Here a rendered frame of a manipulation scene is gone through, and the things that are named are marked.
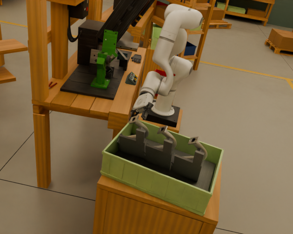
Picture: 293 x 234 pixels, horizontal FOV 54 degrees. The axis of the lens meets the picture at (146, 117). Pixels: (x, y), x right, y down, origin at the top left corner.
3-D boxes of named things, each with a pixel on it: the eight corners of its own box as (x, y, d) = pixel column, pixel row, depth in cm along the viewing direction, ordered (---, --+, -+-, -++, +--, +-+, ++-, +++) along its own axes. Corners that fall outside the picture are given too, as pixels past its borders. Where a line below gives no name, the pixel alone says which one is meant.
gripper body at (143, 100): (136, 93, 161) (129, 108, 155) (149, 88, 154) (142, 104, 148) (144, 101, 165) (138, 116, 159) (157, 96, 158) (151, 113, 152)
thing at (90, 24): (103, 56, 289) (106, 22, 271) (96, 67, 263) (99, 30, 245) (85, 53, 289) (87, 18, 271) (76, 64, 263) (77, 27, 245)
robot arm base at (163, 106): (175, 107, 225) (182, 87, 215) (172, 119, 208) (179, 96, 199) (152, 100, 226) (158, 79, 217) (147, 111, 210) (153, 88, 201)
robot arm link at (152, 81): (155, 99, 164) (139, 94, 164) (161, 82, 171) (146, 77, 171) (157, 91, 157) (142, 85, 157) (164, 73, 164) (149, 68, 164)
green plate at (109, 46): (115, 56, 254) (119, 31, 248) (114, 56, 246) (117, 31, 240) (103, 53, 254) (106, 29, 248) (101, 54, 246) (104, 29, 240)
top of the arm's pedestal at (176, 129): (182, 113, 234) (183, 109, 232) (177, 135, 207) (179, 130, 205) (143, 104, 237) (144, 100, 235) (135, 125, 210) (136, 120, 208)
